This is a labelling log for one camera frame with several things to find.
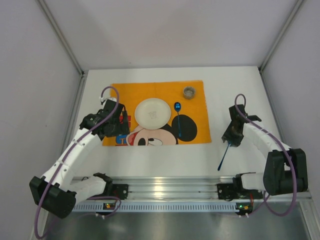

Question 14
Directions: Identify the small grey cup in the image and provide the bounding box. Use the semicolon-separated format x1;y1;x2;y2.
183;86;196;100

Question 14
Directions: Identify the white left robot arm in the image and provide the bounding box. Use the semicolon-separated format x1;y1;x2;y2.
29;98;129;219

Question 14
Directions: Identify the aluminium mounting rail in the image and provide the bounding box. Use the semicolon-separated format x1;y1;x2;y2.
69;176;313;202

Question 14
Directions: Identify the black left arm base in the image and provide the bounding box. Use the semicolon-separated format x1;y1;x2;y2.
93;173;129;200

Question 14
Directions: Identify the cream round plate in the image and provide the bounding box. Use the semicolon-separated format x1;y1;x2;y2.
134;98;171;130

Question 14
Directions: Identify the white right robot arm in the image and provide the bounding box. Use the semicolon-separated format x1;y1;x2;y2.
221;104;309;196

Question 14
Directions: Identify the orange Mickey Mouse placemat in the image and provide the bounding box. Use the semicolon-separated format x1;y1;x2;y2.
102;80;211;147

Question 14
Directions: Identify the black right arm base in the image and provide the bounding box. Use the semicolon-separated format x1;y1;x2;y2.
217;174;263;202

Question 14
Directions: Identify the slotted grey cable duct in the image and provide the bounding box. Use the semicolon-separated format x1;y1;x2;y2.
72;201;252;213

